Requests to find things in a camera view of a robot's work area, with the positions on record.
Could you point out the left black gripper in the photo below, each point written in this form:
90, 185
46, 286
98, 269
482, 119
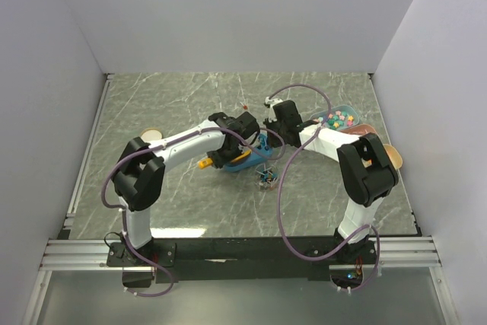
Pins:
218, 161

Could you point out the yellow plastic scoop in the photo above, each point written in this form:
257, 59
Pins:
219, 162

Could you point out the light blue star candy tray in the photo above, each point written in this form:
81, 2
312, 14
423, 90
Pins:
338, 118

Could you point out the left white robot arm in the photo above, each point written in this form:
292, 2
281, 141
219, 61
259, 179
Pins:
139, 178

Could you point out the beige round jar lid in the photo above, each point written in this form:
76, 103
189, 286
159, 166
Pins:
150, 135

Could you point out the clear plastic jar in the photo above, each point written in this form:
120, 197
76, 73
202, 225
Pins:
267, 177

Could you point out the pink lollipop tray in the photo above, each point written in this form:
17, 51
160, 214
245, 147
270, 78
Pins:
360, 129

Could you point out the black base beam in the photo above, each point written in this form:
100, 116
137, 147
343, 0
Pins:
231, 258

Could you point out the blue lollipop tray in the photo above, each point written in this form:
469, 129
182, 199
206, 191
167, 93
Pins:
250, 158

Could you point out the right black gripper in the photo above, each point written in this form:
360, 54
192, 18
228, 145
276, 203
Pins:
272, 142

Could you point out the beige gummy candy tray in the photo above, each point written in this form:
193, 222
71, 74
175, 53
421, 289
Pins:
394, 156

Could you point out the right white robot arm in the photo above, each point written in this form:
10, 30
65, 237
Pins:
368, 173

